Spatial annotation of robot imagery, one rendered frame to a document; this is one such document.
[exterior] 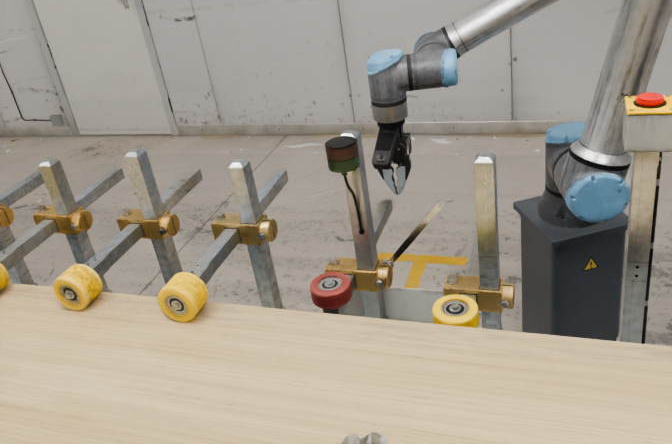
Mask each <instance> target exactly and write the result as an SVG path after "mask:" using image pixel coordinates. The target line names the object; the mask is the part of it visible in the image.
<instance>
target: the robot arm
mask: <svg viewBox="0 0 672 444"><path fill-rule="evenodd" d="M556 1H558V0H490V1H488V2H486V3H485V4H483V5H481V6H479V7H478V8H476V9H474V10H473V11H471V12H469V13H468V14H466V15H464V16H462V17H461V18H459V19H457V20H456V21H454V22H452V23H451V24H449V25H445V26H444V27H442V28H440V29H439V30H437V31H435V32H428V33H425V34H423V35H422V36H420V37H419V38H418V39H417V41H416V43H415V45H414V49H413V53H411V54H403V51H402V50H400V49H386V50H382V51H379V52H376V53H374V54H372V55H371V56H369V57H368V59H367V75H368V82H369V90H370V98H371V105H370V109H372V114H373V120H375V121H376V122H377V125H378V127H380V128H379V132H378V136H377V141H376V145H375V149H374V153H373V158H372V165H373V167H374V169H377V170H378V172H379V173H380V175H381V177H382V179H383V180H384V181H385V183H386V184H387V186H388V187H389V188H390V190H391V191H392V192H393V193H394V194H395V195H400V193H401V192H402V191H403V189H404V187H405V184H406V181H407V178H408V175H409V173H410V170H411V159H410V154H411V152H412V145H411V135H410V133H404V128H403V124H404V123H405V118H406V117H407V116H408V105H407V95H406V92H407V91H413V90H414V91H415V90H424V89H433V88H441V87H445V88H448V87H450V86H455V85H457V83H458V69H457V59H458V58H460V57H461V56H462V55H463V54H465V53H467V52H468V51H470V50H472V49H474V48H475V47H477V46H479V45H481V44H483V43H484V42H486V41H488V40H490V39H491V38H493V37H495V36H497V35H498V34H500V33H502V32H504V31H505V30H507V29H509V28H511V27H512V26H514V25H516V24H518V23H519V22H521V21H523V20H525V19H527V18H528V17H530V16H532V15H534V14H535V13H537V12H539V11H541V10H542V9H544V8H546V7H548V6H549V5H551V4H553V3H555V2H556ZM671 15H672V0H622V2H621V5H620V9H619V12H618V15H617V19H616V22H615V26H614V29H613V32H612V36H611V39H610V42H609V46H608V49H607V53H606V56H605V59H604V63H603V66H602V70H601V73H600V76H599V80H598V83H597V86H596V90H595V93H594V97H593V100H592V103H591V107H590V110H589V113H588V117H587V120H586V123H582V122H573V123H563V124H559V125H555V126H553V127H551V128H549V129H548V130H547V132H546V140H545V190H544V192H543V194H542V196H541V199H540V201H539V204H538V214H539V216H540V217H541V219H542V220H544V221H545V222H547V223H549V224H551V225H554V226H558V227H562V228H585V227H590V226H593V225H596V224H598V223H599V222H603V221H606V220H610V219H612V218H614V217H616V216H618V215H619V214H620V213H621V212H622V211H623V210H624V209H625V208H626V206H627V204H628V202H629V200H630V190H629V186H628V184H627V182H626V181H625V179H626V176H627V173H628V170H629V167H630V164H631V161H632V158H631V156H630V154H629V153H628V152H626V151H625V150H624V144H623V136H622V129H623V113H624V101H625V99H624V97H625V96H638V95H640V94H642V93H645V92H646V89H647V86H648V83H649V80H650V77H651V74H652V71H653V68H654V65H655V62H656V59H657V56H658V53H659V50H660V47H661V44H662V42H663V39H664V36H665V33H666V30H667V27H668V24H669V21H670V18H671ZM406 135H407V136H406ZM409 140H410V143H409ZM407 145H408V146H407ZM408 147H409V154H407V149H408ZM391 164H397V165H398V166H397V168H396V170H395V173H396V175H397V178H398V180H397V187H396V185H395V179H394V177H393V176H394V168H393V167H392V166H391Z"/></svg>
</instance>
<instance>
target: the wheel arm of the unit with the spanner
mask: <svg viewBox="0 0 672 444"><path fill-rule="evenodd" d="M391 212H392V202H391V200H380V201H379V203H378V205H377V206H376V208H375V210H374V212H373V214H372V220H373V227H374V235H375V242H376V244H377V241H378V239H379V237H380V235H381V233H382V231H383V229H384V227H385V225H386V223H387V221H388V219H389V217H390V214H391ZM347 276H348V277H349V279H350V283H351V289H352V293H353V291H354V289H355V287H356V285H355V279H354V275H347ZM347 304H348V303H347ZM347 304H345V305H344V306H342V307H339V308H336V309H323V313H328V314H338V315H343V314H344V312H345V310H346V308H347Z"/></svg>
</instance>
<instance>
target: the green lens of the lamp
mask: <svg viewBox="0 0 672 444"><path fill-rule="evenodd" d="M327 162H328V168H329V170H330V171H331V172H334V173H347V172H351V171H353V170H356V169H357V168H358V167H359V166H360V157H359V153H358V155H357V156H356V157H355V158H353V159H351V160H348V161H343V162H335V161H331V160H329V159H328V158H327Z"/></svg>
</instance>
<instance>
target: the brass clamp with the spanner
mask: <svg viewBox="0 0 672 444"><path fill-rule="evenodd" d="M337 258H338V260H339V264H338V265H336V266H331V265H330V261H329V263H328V264H327V266H326V268H325V273H327V272H340V273H343V274H345V275H354V279H355V285H356V287H355V289H354V290H358V291H371V292H379V291H380V289H381V288H390V287H391V285H392V281H393V269H392V266H391V265H390V264H383V260H379V259H378V263H377V265H376V267H375V269H374V270H359V269H358V267H357V260H356V258H348V257H337Z"/></svg>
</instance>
